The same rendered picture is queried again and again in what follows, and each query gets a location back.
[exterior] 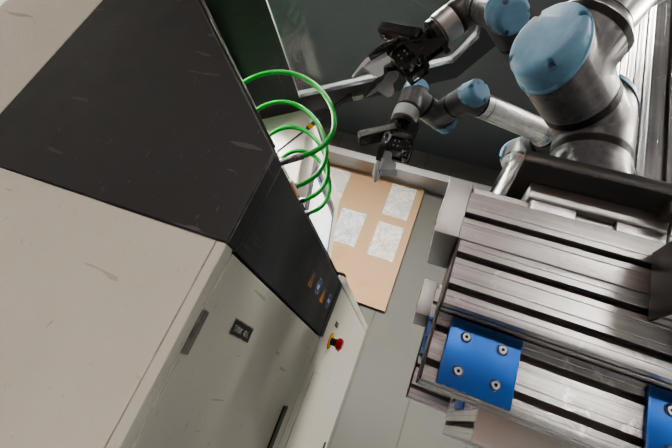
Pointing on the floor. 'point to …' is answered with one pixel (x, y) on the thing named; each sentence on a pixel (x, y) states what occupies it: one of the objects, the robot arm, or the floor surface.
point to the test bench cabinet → (92, 314)
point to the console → (313, 409)
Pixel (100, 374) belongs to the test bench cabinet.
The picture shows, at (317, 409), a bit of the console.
